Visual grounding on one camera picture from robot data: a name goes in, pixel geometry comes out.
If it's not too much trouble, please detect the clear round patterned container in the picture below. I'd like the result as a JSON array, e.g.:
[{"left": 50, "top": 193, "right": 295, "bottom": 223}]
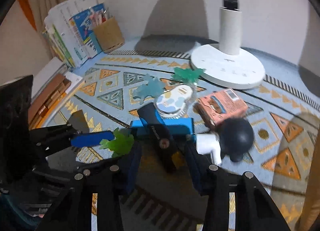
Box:
[{"left": 154, "top": 84, "right": 194, "bottom": 119}]

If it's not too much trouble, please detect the stack of books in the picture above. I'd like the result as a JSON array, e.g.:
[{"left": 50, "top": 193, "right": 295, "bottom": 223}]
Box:
[{"left": 44, "top": 0, "right": 105, "bottom": 68}]

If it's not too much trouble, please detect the dark green plastic leaf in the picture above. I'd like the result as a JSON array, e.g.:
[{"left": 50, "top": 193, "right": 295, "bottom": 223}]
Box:
[{"left": 171, "top": 68, "right": 206, "bottom": 84}]

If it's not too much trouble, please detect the cork pen holder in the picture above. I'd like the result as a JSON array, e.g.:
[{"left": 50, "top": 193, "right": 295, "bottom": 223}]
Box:
[{"left": 93, "top": 17, "right": 125, "bottom": 53}]

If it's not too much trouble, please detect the yellow case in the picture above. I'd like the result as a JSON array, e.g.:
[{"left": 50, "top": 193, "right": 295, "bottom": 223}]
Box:
[{"left": 171, "top": 151, "right": 185, "bottom": 170}]

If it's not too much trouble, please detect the teal plastic leaf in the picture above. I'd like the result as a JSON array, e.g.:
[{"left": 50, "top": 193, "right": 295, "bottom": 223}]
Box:
[{"left": 132, "top": 74, "right": 165, "bottom": 104}]

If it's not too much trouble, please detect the bright green plastic leaf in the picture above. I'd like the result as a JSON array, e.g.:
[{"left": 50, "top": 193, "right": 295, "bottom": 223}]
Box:
[{"left": 99, "top": 128, "right": 135, "bottom": 158}]

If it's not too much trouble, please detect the amber ribbed glass bowl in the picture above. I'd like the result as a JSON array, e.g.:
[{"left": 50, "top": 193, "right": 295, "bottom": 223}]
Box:
[{"left": 297, "top": 133, "right": 319, "bottom": 230}]

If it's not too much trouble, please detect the wooden box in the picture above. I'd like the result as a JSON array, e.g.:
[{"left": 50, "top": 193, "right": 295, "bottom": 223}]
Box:
[{"left": 28, "top": 58, "right": 84, "bottom": 130}]

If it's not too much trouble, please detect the blue and black tool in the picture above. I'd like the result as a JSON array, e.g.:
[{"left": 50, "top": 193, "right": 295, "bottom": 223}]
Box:
[{"left": 130, "top": 103, "right": 194, "bottom": 174}]

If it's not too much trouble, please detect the pink toy box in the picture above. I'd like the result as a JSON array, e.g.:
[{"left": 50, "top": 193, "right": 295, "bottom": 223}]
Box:
[{"left": 194, "top": 89, "right": 248, "bottom": 130}]

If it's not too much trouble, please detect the white figurine with black helmet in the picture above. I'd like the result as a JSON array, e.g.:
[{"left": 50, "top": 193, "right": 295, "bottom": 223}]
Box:
[{"left": 196, "top": 118, "right": 254, "bottom": 166}]

